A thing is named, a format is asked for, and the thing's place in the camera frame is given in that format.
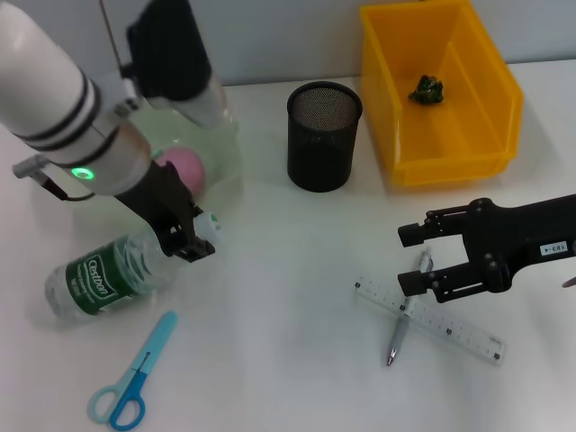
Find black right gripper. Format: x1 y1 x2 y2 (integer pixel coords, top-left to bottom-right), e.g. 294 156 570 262
397 193 576 304

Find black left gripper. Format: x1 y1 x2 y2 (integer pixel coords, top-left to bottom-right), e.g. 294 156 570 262
117 159 217 264

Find pink toy peach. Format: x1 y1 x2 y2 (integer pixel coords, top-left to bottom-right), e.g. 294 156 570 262
155 146 207 199

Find clear water bottle green label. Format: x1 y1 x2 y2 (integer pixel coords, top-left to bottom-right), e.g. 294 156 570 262
43 211 224 323

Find green plastic wrapper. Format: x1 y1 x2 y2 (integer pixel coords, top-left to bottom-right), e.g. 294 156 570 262
408 74 449 105

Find silver white ballpoint pen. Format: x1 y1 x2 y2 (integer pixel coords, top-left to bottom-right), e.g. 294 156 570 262
385 246 436 368

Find blue scissors with cover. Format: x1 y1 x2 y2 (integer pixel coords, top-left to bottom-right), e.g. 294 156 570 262
87 310 179 431

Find transparent plastic ruler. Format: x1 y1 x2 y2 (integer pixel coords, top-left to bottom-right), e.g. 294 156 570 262
352 276 506 368

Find pale green glass fruit plate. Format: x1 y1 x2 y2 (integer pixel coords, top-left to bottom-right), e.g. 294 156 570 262
67 105 247 244

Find black mesh pen cup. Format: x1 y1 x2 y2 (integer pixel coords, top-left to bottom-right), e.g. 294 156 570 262
286 80 364 194

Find yellow plastic bin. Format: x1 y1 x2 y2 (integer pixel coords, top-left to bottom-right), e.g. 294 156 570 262
358 0 526 188

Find left gripper cable with plug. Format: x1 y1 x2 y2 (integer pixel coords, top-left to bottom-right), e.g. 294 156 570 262
12 155 98 203

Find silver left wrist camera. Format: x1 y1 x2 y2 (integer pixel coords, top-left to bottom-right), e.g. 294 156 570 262
112 0 229 130

